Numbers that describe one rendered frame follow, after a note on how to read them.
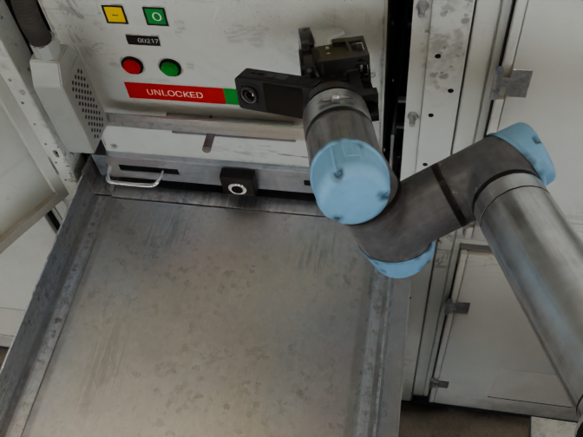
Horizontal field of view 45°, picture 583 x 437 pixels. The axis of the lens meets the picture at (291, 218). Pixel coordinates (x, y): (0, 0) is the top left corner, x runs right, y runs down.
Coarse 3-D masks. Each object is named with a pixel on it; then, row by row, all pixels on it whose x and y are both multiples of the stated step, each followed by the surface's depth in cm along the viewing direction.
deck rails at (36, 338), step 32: (64, 224) 120; (96, 224) 127; (64, 256) 121; (64, 288) 120; (384, 288) 115; (32, 320) 113; (64, 320) 117; (384, 320) 105; (32, 352) 114; (384, 352) 109; (0, 384) 105; (32, 384) 111; (0, 416) 106
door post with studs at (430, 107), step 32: (416, 0) 85; (448, 0) 83; (416, 32) 89; (448, 32) 87; (416, 64) 93; (448, 64) 91; (416, 96) 98; (448, 96) 96; (416, 128) 103; (448, 128) 101; (416, 160) 108; (416, 288) 140; (416, 320) 152; (416, 352) 165
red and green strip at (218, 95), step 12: (132, 84) 111; (144, 84) 111; (156, 84) 110; (132, 96) 114; (144, 96) 113; (156, 96) 113; (168, 96) 112; (180, 96) 112; (192, 96) 111; (204, 96) 111; (216, 96) 110; (228, 96) 110
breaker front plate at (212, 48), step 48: (48, 0) 100; (96, 0) 98; (144, 0) 97; (192, 0) 95; (240, 0) 94; (288, 0) 93; (336, 0) 91; (384, 0) 90; (96, 48) 106; (144, 48) 104; (192, 48) 103; (240, 48) 101; (288, 48) 100; (144, 144) 124; (192, 144) 121; (240, 144) 119; (288, 144) 117
